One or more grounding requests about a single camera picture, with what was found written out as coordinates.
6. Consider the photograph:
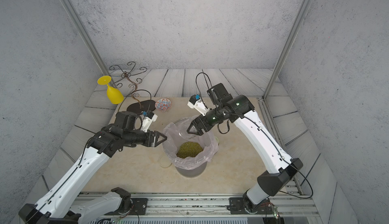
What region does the colourful patterned small bowl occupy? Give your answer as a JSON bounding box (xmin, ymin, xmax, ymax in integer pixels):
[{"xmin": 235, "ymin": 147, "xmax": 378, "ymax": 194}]
[{"xmin": 155, "ymin": 98, "xmax": 172, "ymax": 111}]

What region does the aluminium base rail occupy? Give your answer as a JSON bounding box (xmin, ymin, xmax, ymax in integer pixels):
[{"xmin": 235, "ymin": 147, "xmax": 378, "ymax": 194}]
[{"xmin": 89, "ymin": 180, "xmax": 322, "ymax": 224}]

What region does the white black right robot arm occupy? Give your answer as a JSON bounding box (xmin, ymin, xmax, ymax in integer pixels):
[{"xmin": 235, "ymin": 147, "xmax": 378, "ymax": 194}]
[{"xmin": 187, "ymin": 83, "xmax": 303, "ymax": 214}]

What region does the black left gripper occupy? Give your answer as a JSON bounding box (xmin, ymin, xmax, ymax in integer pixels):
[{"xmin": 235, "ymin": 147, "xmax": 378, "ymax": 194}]
[{"xmin": 123, "ymin": 128, "xmax": 168, "ymax": 147}]

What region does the yellow plastic goblet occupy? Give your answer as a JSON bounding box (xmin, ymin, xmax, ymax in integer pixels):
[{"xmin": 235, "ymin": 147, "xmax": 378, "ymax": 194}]
[{"xmin": 97, "ymin": 76, "xmax": 124, "ymax": 104}]

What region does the right aluminium frame post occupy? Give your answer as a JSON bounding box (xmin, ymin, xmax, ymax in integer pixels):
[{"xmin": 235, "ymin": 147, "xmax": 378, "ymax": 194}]
[{"xmin": 262, "ymin": 0, "xmax": 320, "ymax": 100}]

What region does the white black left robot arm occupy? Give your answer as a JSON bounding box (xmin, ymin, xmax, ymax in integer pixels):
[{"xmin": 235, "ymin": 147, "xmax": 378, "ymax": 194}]
[{"xmin": 18, "ymin": 111, "xmax": 167, "ymax": 224}]

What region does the left aluminium frame post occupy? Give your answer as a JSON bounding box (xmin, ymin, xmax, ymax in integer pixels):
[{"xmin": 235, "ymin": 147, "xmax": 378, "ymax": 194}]
[{"xmin": 60, "ymin": 0, "xmax": 110, "ymax": 76}]

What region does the aluminium frame post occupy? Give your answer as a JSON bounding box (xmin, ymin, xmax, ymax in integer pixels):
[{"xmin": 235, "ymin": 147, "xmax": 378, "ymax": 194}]
[
  {"xmin": 262, "ymin": 0, "xmax": 320, "ymax": 100},
  {"xmin": 60, "ymin": 0, "xmax": 110, "ymax": 76}
]

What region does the grey bin with plastic liner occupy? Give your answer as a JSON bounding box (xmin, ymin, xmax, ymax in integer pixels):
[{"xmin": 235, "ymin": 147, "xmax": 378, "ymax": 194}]
[{"xmin": 163, "ymin": 116, "xmax": 219, "ymax": 178}]

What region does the dark metal scroll stand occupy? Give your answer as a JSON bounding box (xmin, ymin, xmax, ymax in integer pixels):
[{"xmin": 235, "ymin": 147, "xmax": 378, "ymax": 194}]
[{"xmin": 109, "ymin": 61, "xmax": 156, "ymax": 114}]

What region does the pile of green mung beans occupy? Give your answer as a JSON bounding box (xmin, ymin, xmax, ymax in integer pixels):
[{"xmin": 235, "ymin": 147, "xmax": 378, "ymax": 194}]
[{"xmin": 176, "ymin": 141, "xmax": 204, "ymax": 159}]

